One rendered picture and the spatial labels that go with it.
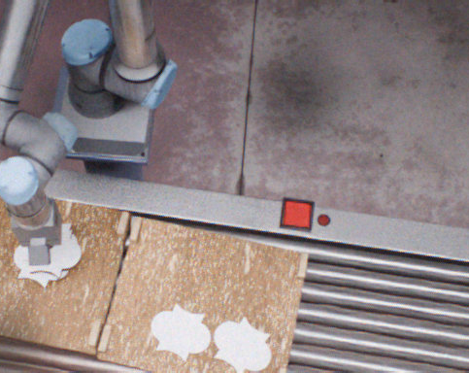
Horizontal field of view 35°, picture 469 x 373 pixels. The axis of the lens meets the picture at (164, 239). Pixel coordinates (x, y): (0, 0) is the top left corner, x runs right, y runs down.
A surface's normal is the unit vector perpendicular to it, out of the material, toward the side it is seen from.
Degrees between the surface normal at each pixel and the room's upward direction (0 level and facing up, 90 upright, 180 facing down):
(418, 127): 0
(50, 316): 0
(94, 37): 8
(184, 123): 0
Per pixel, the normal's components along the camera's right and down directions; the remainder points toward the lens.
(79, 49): -0.16, -0.42
